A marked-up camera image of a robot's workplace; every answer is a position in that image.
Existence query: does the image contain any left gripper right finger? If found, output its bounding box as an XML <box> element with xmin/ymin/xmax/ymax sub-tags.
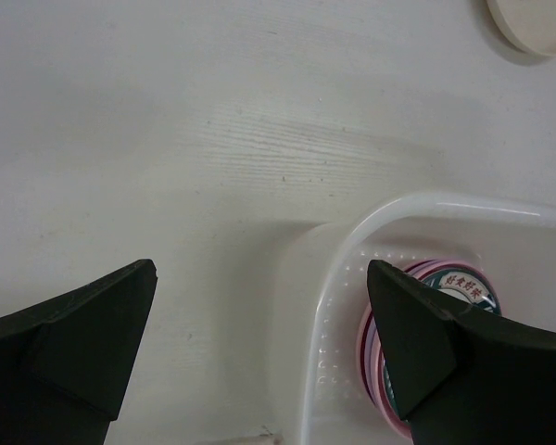
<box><xmin>367</xmin><ymin>260</ymin><xmax>556</xmax><ymax>444</ymax></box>

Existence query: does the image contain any pink plate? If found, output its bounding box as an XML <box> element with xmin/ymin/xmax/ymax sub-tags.
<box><xmin>356</xmin><ymin>259</ymin><xmax>479</xmax><ymax>441</ymax></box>

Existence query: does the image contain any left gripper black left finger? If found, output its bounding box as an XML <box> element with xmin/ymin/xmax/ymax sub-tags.
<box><xmin>0</xmin><ymin>259</ymin><xmax>157</xmax><ymax>444</ymax></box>

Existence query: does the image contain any cream plate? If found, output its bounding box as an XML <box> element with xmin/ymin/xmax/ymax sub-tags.
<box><xmin>486</xmin><ymin>0</ymin><xmax>556</xmax><ymax>57</ymax></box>

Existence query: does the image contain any white plastic bin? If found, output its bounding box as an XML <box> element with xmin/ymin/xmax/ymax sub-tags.
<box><xmin>285</xmin><ymin>193</ymin><xmax>556</xmax><ymax>444</ymax></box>

